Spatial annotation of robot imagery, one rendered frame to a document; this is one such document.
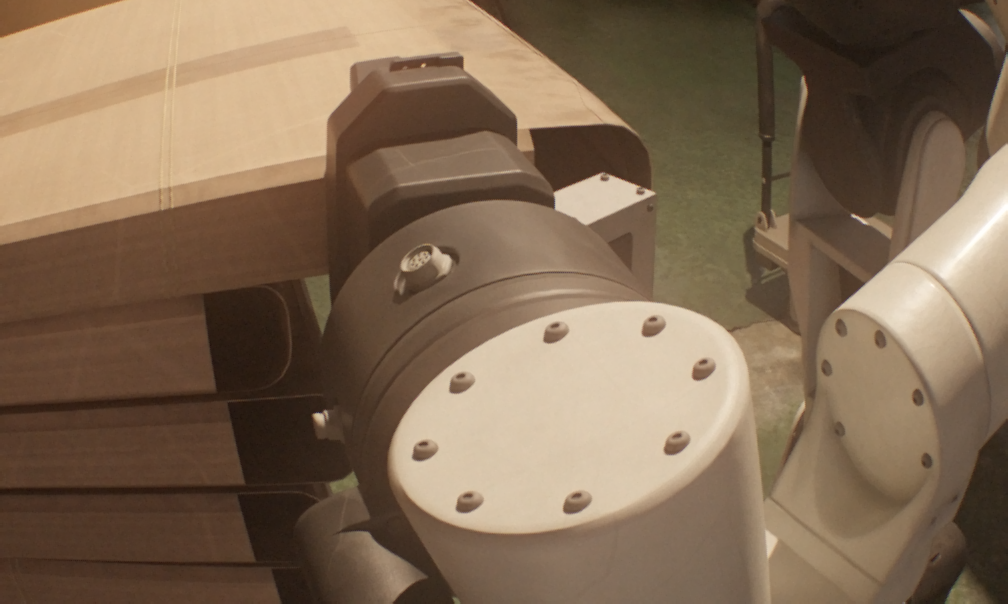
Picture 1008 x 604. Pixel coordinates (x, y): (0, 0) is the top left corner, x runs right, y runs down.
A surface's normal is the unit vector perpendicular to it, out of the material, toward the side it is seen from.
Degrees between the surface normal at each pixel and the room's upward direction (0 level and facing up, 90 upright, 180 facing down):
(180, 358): 90
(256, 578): 45
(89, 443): 90
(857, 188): 109
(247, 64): 0
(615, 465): 18
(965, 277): 25
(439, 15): 0
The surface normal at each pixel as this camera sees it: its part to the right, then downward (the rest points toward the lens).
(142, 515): 0.28, 0.43
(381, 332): -0.70, -0.52
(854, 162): -0.83, 0.49
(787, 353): 0.00, -0.89
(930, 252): -0.36, -0.85
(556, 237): 0.29, -0.89
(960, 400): 0.29, 0.00
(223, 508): 0.20, -0.33
